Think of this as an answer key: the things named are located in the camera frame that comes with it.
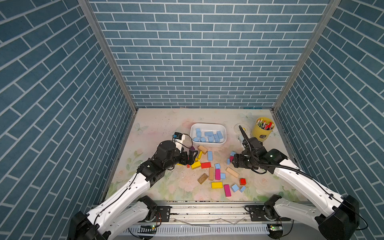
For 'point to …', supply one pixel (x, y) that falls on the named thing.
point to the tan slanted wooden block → (232, 172)
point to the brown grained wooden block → (202, 178)
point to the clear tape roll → (246, 127)
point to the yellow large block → (196, 165)
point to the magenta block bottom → (227, 190)
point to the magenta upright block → (217, 174)
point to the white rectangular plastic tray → (208, 127)
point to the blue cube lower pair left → (223, 176)
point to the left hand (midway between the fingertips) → (194, 151)
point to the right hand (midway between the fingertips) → (238, 162)
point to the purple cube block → (192, 148)
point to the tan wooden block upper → (202, 149)
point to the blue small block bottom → (242, 189)
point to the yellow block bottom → (217, 185)
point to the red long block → (206, 165)
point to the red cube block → (243, 181)
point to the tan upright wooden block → (211, 173)
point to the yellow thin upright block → (200, 155)
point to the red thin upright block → (188, 166)
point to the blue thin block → (216, 138)
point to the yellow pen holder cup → (263, 128)
